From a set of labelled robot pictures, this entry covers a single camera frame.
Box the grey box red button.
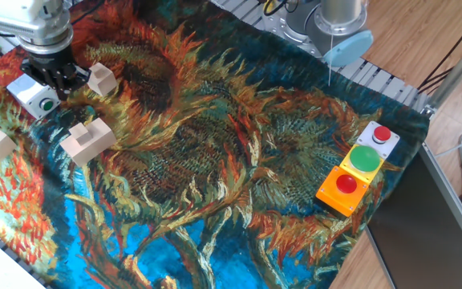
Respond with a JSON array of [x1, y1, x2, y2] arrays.
[[355, 120, 401, 161]]

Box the yellow box green button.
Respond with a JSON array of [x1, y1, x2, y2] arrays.
[[338, 144, 386, 185]]

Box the aluminium frame rail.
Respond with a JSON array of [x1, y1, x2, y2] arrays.
[[419, 142, 462, 279]]

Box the white zip tie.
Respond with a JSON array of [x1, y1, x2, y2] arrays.
[[326, 30, 334, 88]]

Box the small wooden block with peg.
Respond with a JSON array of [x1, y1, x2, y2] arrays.
[[87, 62, 119, 97]]

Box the sunflower painting cloth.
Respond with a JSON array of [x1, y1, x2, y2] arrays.
[[0, 0, 431, 289]]

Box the dark grey flat panel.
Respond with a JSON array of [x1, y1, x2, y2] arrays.
[[366, 150, 462, 289]]

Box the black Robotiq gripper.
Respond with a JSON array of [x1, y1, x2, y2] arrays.
[[20, 46, 92, 101]]

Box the orange box red button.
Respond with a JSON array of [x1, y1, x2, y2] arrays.
[[314, 165, 371, 218]]

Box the thick black gripper cable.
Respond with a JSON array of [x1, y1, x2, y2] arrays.
[[70, 0, 110, 26]]

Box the black floor cable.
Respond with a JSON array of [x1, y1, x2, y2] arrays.
[[417, 6, 462, 94]]

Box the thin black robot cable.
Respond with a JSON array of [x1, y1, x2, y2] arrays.
[[257, 0, 301, 18]]

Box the white box green button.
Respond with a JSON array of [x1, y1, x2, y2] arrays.
[[6, 73, 62, 120]]

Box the notched wooden block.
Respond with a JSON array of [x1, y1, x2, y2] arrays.
[[59, 117, 118, 168]]

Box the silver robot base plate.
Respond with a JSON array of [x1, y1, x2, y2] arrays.
[[261, 7, 324, 59]]

